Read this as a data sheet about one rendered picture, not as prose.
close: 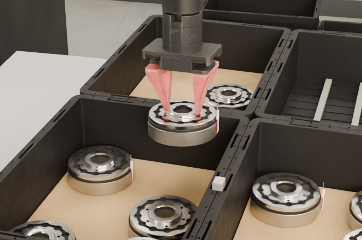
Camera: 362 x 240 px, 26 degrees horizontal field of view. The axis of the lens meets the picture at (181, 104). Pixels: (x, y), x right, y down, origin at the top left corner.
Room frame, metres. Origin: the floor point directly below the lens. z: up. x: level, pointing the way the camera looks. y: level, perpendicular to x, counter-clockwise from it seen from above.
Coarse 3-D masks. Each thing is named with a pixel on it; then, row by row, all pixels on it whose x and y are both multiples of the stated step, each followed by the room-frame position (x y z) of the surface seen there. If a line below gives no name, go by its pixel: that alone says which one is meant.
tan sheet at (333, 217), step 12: (336, 192) 1.03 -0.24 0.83; (348, 192) 1.03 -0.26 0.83; (324, 204) 1.00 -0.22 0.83; (336, 204) 1.00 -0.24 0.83; (348, 204) 1.00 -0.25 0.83; (252, 216) 0.96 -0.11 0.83; (324, 216) 0.96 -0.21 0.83; (336, 216) 0.96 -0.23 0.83; (240, 228) 0.93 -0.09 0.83; (252, 228) 0.93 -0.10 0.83; (264, 228) 0.93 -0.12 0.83; (276, 228) 0.93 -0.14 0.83; (288, 228) 0.93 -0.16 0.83; (300, 228) 0.93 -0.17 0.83; (312, 228) 0.93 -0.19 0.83; (324, 228) 0.93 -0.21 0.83; (336, 228) 0.93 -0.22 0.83; (348, 228) 0.93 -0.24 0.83
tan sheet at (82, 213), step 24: (144, 168) 1.10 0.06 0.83; (168, 168) 1.10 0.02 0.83; (192, 168) 1.10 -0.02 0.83; (72, 192) 1.03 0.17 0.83; (120, 192) 1.03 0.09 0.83; (144, 192) 1.03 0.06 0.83; (168, 192) 1.03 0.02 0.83; (192, 192) 1.03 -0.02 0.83; (48, 216) 0.96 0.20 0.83; (72, 216) 0.96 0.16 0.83; (96, 216) 0.96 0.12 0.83; (120, 216) 0.96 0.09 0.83
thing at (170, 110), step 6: (168, 108) 1.04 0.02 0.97; (174, 108) 1.04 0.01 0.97; (180, 108) 1.05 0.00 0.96; (186, 108) 1.05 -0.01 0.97; (192, 108) 1.04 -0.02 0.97; (168, 114) 1.03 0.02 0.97; (174, 114) 1.02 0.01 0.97; (180, 114) 1.02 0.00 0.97; (186, 114) 1.02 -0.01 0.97; (192, 114) 1.02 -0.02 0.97
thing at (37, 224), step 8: (24, 224) 0.90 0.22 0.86; (32, 224) 0.90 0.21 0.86; (40, 224) 0.90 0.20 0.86; (48, 224) 0.90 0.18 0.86; (56, 224) 0.90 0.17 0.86; (64, 224) 0.90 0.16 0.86; (16, 232) 0.88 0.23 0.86; (24, 232) 0.88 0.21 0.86; (56, 232) 0.88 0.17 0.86; (64, 232) 0.88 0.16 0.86; (72, 232) 0.88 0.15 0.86
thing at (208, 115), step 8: (160, 104) 1.07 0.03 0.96; (192, 104) 1.07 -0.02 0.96; (208, 104) 1.07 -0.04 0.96; (152, 112) 1.04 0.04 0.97; (160, 112) 1.04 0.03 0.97; (200, 112) 1.04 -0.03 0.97; (208, 112) 1.04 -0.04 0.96; (152, 120) 1.01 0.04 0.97; (160, 120) 1.01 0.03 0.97; (168, 120) 1.01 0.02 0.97; (176, 120) 1.01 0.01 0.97; (184, 120) 1.01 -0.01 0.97; (192, 120) 1.01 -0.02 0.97; (200, 120) 1.01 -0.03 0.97; (208, 120) 1.01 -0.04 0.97; (168, 128) 0.99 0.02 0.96; (176, 128) 0.99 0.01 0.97; (184, 128) 0.99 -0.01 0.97; (192, 128) 0.99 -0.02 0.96
